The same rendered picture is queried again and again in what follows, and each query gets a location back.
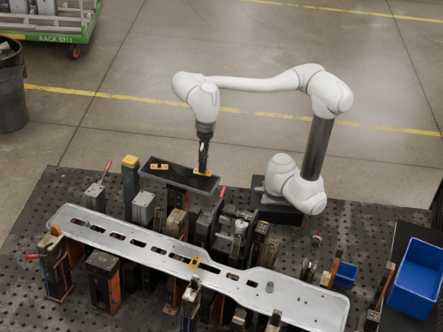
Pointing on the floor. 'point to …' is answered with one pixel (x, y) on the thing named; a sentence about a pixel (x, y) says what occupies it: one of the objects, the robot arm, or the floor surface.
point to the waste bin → (12, 85)
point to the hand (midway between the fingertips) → (202, 165)
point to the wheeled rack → (54, 24)
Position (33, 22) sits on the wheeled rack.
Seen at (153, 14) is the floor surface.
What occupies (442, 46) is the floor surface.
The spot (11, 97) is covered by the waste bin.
